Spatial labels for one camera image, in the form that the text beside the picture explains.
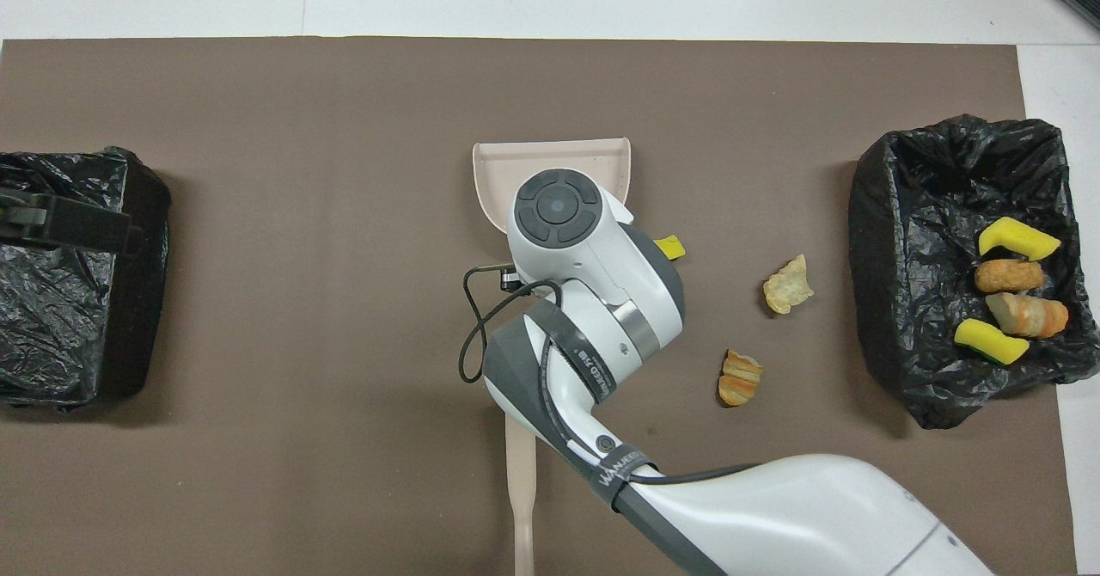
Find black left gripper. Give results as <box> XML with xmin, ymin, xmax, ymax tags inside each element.
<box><xmin>0</xmin><ymin>187</ymin><xmax>143</xmax><ymax>256</ymax></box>

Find beige plastic dustpan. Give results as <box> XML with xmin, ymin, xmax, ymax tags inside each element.
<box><xmin>472</xmin><ymin>137</ymin><xmax>633</xmax><ymax>235</ymax></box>

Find beige hand brush black bristles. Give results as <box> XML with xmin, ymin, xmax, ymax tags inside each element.
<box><xmin>504</xmin><ymin>417</ymin><xmax>538</xmax><ymax>576</ymax></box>

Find brown oval bread roll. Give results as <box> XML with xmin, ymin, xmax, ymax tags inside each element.
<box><xmin>974</xmin><ymin>259</ymin><xmax>1046</xmax><ymax>295</ymax></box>

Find striped croissant bread roll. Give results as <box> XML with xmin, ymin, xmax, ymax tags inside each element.
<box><xmin>985</xmin><ymin>292</ymin><xmax>1071</xmax><ymax>339</ymax></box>

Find black bag lined bin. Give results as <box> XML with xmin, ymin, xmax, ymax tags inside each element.
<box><xmin>0</xmin><ymin>146</ymin><xmax>173</xmax><ymax>411</ymax></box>
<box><xmin>848</xmin><ymin>113</ymin><xmax>1100</xmax><ymax>431</ymax></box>

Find brown table mat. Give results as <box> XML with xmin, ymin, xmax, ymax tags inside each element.
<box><xmin>0</xmin><ymin>37</ymin><xmax>1080</xmax><ymax>576</ymax></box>

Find small glazed croissant piece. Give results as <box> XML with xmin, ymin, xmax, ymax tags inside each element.
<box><xmin>718</xmin><ymin>348</ymin><xmax>765</xmax><ymax>407</ymax></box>

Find pale torn bread piece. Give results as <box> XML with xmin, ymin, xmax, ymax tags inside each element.
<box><xmin>762</xmin><ymin>254</ymin><xmax>816</xmax><ymax>316</ymax></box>

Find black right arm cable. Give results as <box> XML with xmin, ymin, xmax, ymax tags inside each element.
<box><xmin>458</xmin><ymin>262</ymin><xmax>602</xmax><ymax>469</ymax></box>

